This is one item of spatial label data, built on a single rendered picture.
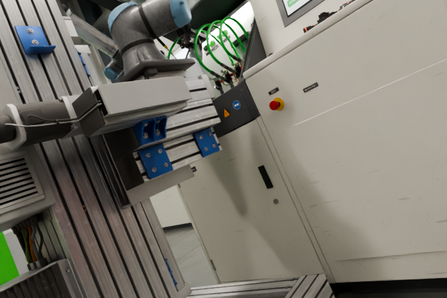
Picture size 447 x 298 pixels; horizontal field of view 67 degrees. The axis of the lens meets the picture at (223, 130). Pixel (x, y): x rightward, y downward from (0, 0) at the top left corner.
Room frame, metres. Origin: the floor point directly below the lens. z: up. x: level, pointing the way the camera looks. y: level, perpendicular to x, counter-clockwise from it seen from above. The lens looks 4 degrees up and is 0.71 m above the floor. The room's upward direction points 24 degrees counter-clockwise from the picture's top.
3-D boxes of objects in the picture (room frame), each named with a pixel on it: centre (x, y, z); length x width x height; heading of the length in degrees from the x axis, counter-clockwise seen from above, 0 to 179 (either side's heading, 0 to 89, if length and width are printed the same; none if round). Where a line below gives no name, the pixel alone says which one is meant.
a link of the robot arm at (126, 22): (1.08, 0.14, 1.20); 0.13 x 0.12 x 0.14; 86
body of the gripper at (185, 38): (1.74, -0.03, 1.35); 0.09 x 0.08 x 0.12; 138
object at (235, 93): (1.62, 0.09, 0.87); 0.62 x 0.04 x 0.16; 48
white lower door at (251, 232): (1.61, 0.10, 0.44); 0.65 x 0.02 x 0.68; 48
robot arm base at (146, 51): (1.08, 0.15, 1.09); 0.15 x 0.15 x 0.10
